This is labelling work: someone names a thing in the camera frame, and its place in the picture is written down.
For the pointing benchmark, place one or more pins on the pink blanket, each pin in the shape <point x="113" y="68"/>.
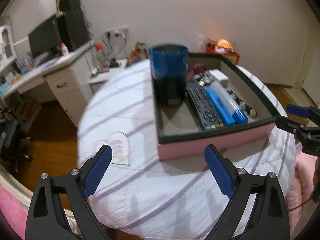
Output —
<point x="14" y="213"/>

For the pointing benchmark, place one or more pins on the bottle with red cap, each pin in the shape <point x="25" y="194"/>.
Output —
<point x="99" y="51"/>

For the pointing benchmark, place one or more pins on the white cabinet with glass doors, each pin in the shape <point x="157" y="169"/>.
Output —
<point x="8" y="53"/>

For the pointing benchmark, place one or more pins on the snack bag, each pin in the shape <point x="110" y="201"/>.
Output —
<point x="138" y="53"/>

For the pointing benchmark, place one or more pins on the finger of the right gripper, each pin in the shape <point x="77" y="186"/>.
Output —
<point x="300" y="110"/>
<point x="290" y="126"/>

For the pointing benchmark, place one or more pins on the black office chair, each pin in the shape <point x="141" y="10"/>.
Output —
<point x="14" y="139"/>

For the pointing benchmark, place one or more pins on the black computer monitor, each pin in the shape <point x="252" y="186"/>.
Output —
<point x="45" y="38"/>

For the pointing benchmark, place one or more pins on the black hair clip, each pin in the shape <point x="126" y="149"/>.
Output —
<point x="244" y="106"/>

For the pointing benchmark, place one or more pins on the black speaker box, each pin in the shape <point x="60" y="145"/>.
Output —
<point x="67" y="5"/>

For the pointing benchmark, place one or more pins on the white pink lotion bottle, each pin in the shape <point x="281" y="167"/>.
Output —
<point x="64" y="49"/>

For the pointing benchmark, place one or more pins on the blue and black tumbler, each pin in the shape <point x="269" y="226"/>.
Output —
<point x="169" y="65"/>

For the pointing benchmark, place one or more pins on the orange plush toy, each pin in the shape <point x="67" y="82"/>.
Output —
<point x="222" y="43"/>

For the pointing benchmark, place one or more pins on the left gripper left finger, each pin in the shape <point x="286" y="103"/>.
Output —
<point x="46" y="216"/>

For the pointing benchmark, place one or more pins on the translucent tube blue cap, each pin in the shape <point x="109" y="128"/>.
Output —
<point x="234" y="109"/>

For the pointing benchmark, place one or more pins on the white wall power strip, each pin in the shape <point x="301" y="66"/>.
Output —
<point x="123" y="29"/>

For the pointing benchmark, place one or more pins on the white desk with drawers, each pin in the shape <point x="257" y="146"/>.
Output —
<point x="68" y="79"/>

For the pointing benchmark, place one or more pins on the black computer tower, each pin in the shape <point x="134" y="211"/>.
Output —
<point x="73" y="30"/>

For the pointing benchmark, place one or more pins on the white bedside table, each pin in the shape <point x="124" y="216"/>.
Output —
<point x="97" y="81"/>

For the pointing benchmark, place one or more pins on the black remote control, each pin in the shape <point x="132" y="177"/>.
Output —
<point x="208" y="116"/>

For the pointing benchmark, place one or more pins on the pink storage box tray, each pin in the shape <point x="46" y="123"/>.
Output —
<point x="179" y="132"/>

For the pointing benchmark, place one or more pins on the red decorated gift box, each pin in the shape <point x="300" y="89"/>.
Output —
<point x="230" y="55"/>

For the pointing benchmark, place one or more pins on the white charger adapter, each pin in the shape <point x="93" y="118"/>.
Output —
<point x="218" y="76"/>

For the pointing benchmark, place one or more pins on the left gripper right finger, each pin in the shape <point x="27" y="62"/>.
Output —
<point x="256" y="207"/>

